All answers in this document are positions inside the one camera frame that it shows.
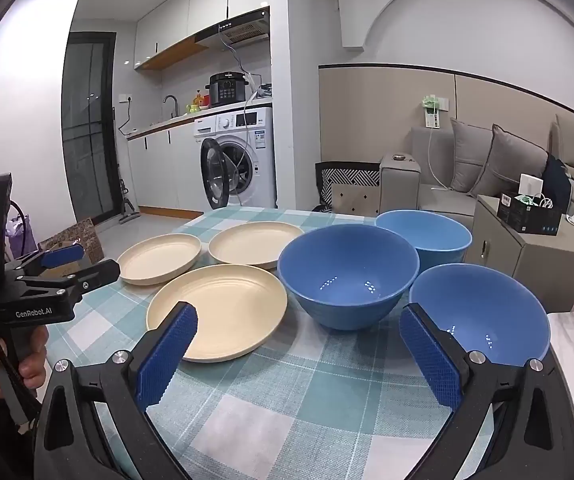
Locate black pressure cooker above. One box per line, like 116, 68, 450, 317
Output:
205, 72, 250, 107

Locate floor mop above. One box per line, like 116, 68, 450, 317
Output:
117, 160, 142, 225

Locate black box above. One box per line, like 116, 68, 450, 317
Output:
497, 192, 564, 235

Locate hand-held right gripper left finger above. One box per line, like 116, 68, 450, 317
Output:
34, 301, 199, 480

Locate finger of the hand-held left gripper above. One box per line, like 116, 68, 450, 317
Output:
4, 242, 86, 278
14, 259, 120, 306

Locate grey sofa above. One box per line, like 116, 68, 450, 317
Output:
379, 125, 574, 221

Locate white cable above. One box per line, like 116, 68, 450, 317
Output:
429, 127, 455, 191

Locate dark navy cushion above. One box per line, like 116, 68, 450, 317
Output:
542, 154, 572, 211

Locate yellow toy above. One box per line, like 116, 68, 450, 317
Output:
187, 89, 210, 113

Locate beige side cabinet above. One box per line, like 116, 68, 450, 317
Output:
464, 194, 574, 313

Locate brown patterned cardboard box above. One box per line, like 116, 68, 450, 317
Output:
38, 216, 104, 266

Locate beige diamond-print cushion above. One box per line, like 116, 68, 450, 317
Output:
331, 182, 382, 216

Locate cream plate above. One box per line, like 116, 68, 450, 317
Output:
146, 263, 288, 363
116, 233, 202, 286
208, 221, 306, 271

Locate white box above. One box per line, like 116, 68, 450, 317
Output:
519, 173, 544, 198

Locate grey cushion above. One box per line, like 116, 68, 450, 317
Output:
468, 124, 550, 198
450, 118, 498, 193

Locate black glass door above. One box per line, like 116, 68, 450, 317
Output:
61, 31, 122, 221

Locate purple bag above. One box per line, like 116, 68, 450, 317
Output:
4, 214, 32, 261

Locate white washing machine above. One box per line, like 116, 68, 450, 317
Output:
193, 106, 276, 211

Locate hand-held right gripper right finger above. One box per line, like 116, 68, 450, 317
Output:
399, 302, 574, 480

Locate teal checkered tablecloth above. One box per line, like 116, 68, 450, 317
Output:
42, 207, 498, 480

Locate white kitchen base cabinets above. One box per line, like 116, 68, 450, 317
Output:
127, 120, 205, 213

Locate white power strip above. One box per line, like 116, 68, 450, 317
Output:
421, 94, 442, 130

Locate person's left hand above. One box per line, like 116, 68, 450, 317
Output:
0, 325, 48, 398

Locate white wall cabinets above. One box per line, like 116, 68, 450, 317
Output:
134, 0, 288, 70

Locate blue bowl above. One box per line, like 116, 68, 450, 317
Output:
277, 224, 421, 331
409, 263, 551, 368
375, 209, 473, 273

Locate range hood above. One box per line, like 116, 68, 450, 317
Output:
194, 6, 271, 51

